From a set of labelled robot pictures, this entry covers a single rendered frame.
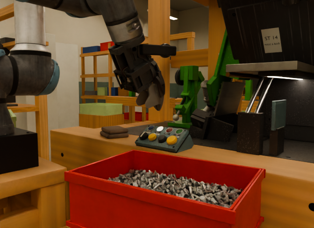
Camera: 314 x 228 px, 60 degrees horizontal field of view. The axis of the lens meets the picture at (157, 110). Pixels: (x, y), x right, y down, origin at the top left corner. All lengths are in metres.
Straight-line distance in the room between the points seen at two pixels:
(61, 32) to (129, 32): 8.40
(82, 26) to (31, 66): 8.58
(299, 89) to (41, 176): 0.81
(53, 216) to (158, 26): 1.09
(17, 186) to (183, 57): 1.08
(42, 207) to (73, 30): 8.55
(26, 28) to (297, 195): 0.81
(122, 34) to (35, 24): 0.37
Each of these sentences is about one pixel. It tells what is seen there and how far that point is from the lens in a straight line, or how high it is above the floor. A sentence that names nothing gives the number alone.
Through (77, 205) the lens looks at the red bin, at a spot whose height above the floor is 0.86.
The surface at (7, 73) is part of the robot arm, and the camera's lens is 0.84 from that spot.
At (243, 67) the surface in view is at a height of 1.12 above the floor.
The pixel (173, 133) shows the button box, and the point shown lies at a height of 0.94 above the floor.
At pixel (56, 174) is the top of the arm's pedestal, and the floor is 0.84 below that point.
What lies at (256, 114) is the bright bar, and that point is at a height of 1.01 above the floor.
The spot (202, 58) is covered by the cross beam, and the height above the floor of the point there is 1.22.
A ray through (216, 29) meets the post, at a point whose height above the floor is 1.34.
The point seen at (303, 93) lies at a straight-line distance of 0.99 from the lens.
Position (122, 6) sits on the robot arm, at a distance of 0.60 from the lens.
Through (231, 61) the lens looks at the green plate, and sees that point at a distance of 0.90.
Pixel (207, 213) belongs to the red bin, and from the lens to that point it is 0.39.
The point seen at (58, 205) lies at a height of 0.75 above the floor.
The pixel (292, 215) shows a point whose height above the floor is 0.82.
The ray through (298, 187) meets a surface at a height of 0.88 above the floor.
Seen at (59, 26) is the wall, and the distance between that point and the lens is 8.98.
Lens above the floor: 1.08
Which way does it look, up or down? 5 degrees down
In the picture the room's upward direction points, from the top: straight up
